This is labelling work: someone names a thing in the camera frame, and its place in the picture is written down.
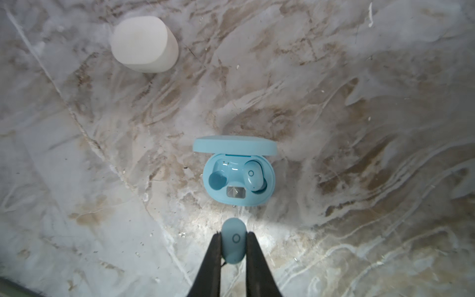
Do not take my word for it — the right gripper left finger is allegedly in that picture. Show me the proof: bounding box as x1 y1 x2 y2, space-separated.
188 233 221 297

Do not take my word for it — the blue earbud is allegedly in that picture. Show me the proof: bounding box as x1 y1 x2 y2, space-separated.
243 160 266 192
221 218 247 264

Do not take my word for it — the white earbud charging case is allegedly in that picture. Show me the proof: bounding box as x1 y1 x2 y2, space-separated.
111 16 179 73

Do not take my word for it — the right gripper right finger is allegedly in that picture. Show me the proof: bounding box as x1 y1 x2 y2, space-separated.
246 232 283 297

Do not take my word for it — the blue earbud charging case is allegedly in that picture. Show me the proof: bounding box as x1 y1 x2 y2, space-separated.
193 136 278 207

